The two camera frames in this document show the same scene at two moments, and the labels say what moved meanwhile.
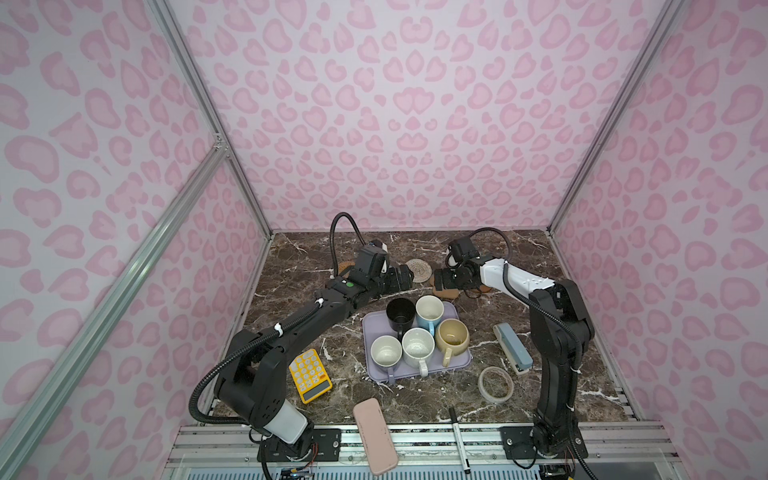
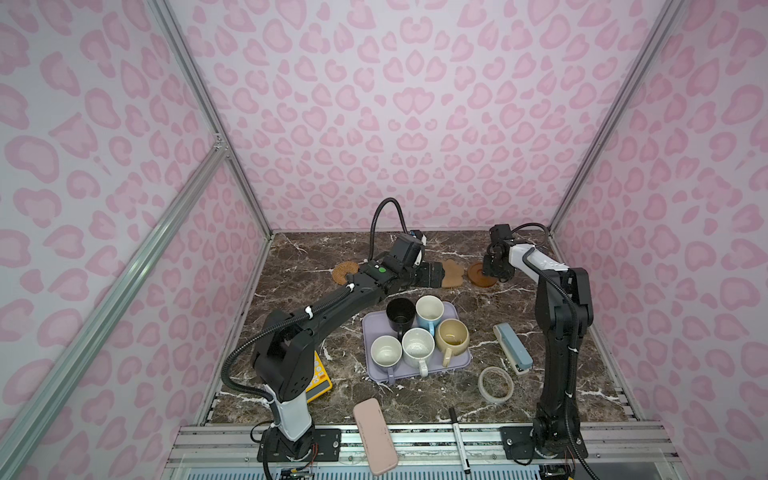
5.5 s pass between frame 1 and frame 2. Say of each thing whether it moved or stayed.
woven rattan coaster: stayed
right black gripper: moved
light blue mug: stayed
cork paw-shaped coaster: moved
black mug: stayed
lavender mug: stayed
